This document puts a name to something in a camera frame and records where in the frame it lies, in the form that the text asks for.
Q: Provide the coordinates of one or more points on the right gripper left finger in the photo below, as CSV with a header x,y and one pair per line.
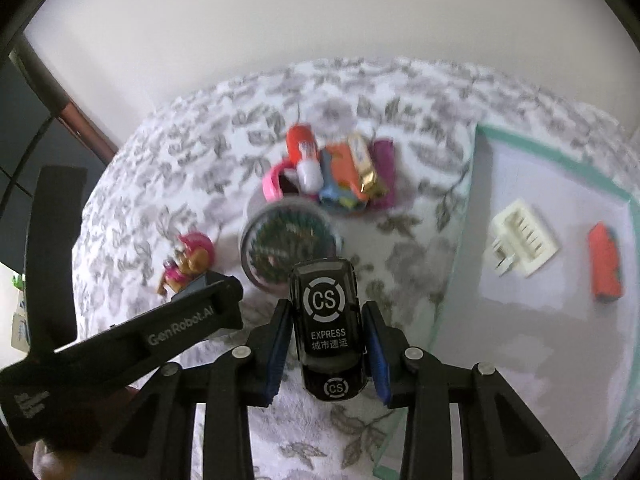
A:
x,y
263,356

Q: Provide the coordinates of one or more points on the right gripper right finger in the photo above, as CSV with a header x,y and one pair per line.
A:
x,y
392,360

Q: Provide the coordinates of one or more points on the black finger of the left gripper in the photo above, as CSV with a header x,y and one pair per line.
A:
x,y
195,309

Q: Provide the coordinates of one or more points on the black toy car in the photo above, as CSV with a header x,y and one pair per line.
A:
x,y
328,328

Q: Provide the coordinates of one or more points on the pink brown puppy figure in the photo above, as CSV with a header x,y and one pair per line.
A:
x,y
193,257

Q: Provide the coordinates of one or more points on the round tin of beads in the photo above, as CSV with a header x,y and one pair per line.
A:
x,y
282,234

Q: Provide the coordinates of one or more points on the purple bar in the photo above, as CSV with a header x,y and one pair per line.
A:
x,y
384,157

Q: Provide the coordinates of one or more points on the pink bracelet band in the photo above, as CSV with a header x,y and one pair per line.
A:
x,y
280,180

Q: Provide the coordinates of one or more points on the white plug adapter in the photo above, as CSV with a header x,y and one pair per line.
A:
x,y
518,241

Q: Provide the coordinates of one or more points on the red white glue bottle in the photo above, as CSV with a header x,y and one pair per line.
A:
x,y
304,154

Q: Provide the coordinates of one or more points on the orange blue puzzle block toy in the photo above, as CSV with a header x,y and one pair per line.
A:
x,y
604,257

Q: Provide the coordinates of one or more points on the teal cardboard box lid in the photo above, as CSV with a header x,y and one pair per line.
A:
x,y
572,359

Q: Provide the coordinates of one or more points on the floral white blanket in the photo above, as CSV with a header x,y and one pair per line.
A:
x,y
197,165

